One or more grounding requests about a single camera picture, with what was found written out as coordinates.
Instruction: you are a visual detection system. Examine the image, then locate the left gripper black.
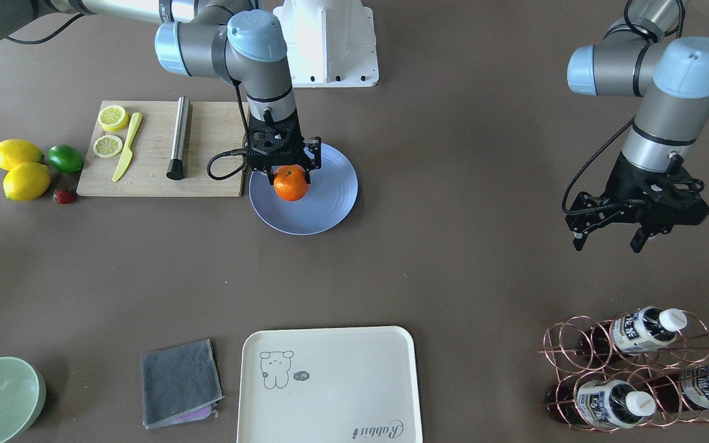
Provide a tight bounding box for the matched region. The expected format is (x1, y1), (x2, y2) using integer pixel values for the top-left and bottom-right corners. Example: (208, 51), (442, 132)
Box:
(566, 153), (709, 253)

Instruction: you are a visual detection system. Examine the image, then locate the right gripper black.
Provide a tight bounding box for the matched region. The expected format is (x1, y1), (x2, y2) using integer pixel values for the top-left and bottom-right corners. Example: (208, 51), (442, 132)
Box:
(246, 113), (322, 185)

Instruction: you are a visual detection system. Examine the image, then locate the orange fruit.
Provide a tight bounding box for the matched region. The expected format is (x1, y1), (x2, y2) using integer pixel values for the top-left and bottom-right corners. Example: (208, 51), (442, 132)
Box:
(273, 165), (310, 202)

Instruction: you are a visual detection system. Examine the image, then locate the blue plate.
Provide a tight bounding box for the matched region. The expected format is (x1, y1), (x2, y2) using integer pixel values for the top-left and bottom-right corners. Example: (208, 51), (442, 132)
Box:
(249, 143), (358, 235)

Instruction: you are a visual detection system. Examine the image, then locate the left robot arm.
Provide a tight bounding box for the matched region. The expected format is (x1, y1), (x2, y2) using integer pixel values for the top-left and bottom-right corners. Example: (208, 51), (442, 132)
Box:
(562, 1), (709, 252)

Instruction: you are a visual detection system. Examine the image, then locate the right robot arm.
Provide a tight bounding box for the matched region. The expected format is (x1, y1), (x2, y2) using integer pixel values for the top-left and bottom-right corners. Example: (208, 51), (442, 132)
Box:
(0, 1), (322, 185)

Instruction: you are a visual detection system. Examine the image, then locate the dark sauce bottle middle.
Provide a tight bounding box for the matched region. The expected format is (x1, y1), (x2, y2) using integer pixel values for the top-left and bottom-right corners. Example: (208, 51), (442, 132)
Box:
(579, 306), (687, 362)

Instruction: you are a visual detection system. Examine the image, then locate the dark sauce bottle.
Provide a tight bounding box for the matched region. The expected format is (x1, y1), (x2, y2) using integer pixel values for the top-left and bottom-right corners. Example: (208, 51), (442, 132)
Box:
(649, 364), (709, 413)
(579, 306), (687, 362)
(544, 380), (657, 431)

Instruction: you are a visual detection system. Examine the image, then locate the wooden cutting board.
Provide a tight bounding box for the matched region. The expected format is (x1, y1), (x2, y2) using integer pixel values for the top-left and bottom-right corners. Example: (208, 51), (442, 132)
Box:
(77, 100), (245, 198)

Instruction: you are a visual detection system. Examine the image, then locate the yellow peeler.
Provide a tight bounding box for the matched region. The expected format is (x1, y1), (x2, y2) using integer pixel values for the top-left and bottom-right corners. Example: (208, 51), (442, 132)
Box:
(111, 112), (143, 182)

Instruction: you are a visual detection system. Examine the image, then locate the dark sauce bottle front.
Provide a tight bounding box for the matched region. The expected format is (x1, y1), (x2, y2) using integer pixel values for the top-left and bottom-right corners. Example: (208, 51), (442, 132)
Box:
(544, 380), (657, 431)

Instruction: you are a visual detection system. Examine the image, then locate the dark sauce bottle back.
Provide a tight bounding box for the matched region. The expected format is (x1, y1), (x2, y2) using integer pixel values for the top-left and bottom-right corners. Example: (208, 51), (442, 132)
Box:
(649, 364), (709, 413)

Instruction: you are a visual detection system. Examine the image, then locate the lemon half slice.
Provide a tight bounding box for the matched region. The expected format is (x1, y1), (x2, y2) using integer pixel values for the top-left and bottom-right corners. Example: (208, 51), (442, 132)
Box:
(92, 134), (124, 159)
(97, 105), (130, 132)

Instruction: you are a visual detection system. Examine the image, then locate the beige plastic tray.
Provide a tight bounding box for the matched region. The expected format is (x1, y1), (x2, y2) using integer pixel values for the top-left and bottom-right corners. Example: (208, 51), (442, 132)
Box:
(236, 325), (424, 442)

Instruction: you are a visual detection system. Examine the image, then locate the green lime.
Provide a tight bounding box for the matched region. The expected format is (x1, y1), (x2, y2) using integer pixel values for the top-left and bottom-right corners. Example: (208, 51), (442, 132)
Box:
(47, 144), (84, 174)

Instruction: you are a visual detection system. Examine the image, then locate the red strawberry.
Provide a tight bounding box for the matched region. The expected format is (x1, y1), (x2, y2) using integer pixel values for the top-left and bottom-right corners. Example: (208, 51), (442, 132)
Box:
(52, 188), (77, 205)

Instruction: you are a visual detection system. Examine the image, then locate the grey folded cloth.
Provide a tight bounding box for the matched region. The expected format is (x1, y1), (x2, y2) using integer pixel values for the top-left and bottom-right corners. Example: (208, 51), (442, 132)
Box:
(140, 339), (224, 429)

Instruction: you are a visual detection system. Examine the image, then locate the yellow lemon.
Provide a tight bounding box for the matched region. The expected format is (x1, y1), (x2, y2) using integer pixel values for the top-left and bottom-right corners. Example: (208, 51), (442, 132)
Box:
(2, 162), (52, 201)
(0, 138), (44, 171)

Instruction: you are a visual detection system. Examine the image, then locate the mint green bowl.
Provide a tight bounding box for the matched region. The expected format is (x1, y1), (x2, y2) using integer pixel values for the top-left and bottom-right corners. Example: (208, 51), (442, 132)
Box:
(0, 356), (47, 442)

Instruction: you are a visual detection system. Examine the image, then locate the black handled knife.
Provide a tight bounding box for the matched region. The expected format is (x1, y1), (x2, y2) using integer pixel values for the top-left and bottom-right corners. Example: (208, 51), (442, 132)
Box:
(166, 96), (192, 180)

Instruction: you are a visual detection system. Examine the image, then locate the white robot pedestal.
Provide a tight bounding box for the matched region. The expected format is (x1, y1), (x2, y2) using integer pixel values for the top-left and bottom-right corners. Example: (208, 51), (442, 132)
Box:
(273, 1), (380, 88)

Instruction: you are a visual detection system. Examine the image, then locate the copper wire bottle rack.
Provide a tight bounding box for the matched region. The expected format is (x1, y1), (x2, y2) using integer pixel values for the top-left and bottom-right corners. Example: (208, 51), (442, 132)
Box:
(538, 312), (709, 433)

